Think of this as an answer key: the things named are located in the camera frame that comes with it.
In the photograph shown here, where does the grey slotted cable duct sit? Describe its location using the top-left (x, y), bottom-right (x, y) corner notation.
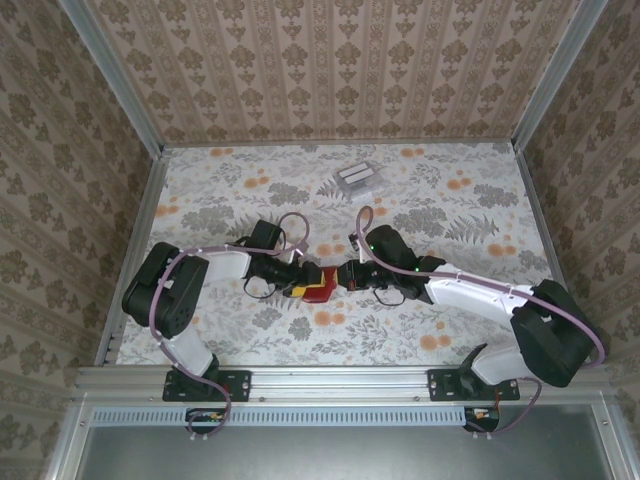
top-left (91, 405), bottom-right (502, 427)

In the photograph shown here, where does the floral table cover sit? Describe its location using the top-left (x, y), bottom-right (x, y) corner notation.
top-left (114, 142), bottom-right (581, 367)

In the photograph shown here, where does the thin black right gripper cable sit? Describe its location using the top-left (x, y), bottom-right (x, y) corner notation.
top-left (374, 286), bottom-right (409, 308)

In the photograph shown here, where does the black cable connector box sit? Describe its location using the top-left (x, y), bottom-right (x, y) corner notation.
top-left (463, 406), bottom-right (502, 433)
top-left (185, 406), bottom-right (230, 434)

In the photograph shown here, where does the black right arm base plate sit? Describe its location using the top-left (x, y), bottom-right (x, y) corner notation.
top-left (427, 368), bottom-right (522, 403)

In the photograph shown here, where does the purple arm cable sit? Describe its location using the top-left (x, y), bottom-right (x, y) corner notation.
top-left (148, 212), bottom-right (312, 442)
top-left (352, 205), bottom-right (607, 442)

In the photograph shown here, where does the red card holder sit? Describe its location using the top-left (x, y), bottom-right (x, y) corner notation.
top-left (301, 266), bottom-right (339, 305)

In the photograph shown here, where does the aluminium frame side rail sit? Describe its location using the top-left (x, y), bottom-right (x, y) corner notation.
top-left (93, 147), bottom-right (172, 367)
top-left (512, 144), bottom-right (592, 365)

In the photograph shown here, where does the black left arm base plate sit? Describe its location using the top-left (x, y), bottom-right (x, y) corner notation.
top-left (162, 368), bottom-right (252, 403)

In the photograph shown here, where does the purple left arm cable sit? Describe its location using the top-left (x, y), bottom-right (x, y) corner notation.
top-left (148, 212), bottom-right (312, 442)

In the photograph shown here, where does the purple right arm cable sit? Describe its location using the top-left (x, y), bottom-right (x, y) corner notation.
top-left (352, 205), bottom-right (607, 442)

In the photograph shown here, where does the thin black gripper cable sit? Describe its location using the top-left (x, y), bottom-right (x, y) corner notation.
top-left (374, 286), bottom-right (409, 308)
top-left (242, 275), bottom-right (282, 302)

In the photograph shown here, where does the thin black left gripper cable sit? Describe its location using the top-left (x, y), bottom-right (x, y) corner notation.
top-left (242, 275), bottom-right (282, 302)

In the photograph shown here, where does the aluminium frame corner post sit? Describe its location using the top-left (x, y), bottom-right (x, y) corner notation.
top-left (511, 0), bottom-right (612, 151)
top-left (56, 0), bottom-right (166, 154)

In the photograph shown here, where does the aluminium back frame rail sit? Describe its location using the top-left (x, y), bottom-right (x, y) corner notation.
top-left (162, 139), bottom-right (517, 150)

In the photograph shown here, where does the aluminium front frame rail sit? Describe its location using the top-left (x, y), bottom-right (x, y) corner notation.
top-left (73, 363), bottom-right (622, 404)

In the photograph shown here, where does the grey metal sheet panel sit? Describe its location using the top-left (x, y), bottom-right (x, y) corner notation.
top-left (43, 399), bottom-right (640, 480)

